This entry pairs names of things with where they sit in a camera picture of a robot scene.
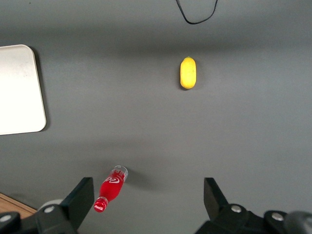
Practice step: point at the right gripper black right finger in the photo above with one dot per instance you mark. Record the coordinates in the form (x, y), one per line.
(217, 202)

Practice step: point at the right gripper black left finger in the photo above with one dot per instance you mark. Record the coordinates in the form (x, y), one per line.
(78, 200)

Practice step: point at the beige rectangular tray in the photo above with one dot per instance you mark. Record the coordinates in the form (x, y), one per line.
(19, 90)

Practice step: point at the red cola bottle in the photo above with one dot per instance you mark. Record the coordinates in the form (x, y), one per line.
(111, 189)

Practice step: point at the wooden drawer cabinet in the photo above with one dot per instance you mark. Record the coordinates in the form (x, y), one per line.
(14, 204)

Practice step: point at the yellow lemon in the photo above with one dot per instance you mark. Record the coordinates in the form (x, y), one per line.
(188, 73)

